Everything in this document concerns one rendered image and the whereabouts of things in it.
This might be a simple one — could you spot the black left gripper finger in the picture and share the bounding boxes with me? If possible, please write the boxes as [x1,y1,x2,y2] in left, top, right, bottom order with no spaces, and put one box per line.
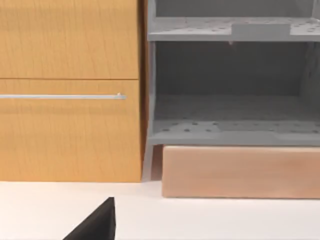
[62,196,118,240]

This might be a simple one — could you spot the wooden cupboard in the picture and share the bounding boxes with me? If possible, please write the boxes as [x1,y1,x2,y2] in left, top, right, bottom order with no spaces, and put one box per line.
[0,0,320,183]

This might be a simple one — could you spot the pale wooden drawer front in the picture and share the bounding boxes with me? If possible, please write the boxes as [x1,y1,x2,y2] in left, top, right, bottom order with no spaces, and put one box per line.
[161,144,320,200]

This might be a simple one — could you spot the grey pierced drawer inside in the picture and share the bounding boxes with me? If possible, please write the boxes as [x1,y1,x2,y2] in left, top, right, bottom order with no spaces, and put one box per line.
[147,41,320,147]

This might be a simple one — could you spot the plain wooden drawer front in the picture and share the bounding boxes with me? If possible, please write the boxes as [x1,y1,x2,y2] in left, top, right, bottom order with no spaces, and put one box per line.
[0,0,140,80]

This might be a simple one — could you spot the grey pierced shelf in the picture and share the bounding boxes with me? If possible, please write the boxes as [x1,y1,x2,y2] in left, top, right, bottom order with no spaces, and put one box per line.
[146,0,320,43]

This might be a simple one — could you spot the wooden drawer front with handle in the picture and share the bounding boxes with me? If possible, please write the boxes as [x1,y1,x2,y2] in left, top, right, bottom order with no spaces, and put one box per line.
[0,78,141,183]

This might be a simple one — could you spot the long metal handle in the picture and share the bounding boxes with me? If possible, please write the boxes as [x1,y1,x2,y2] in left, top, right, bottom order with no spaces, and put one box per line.
[0,92,127,101]

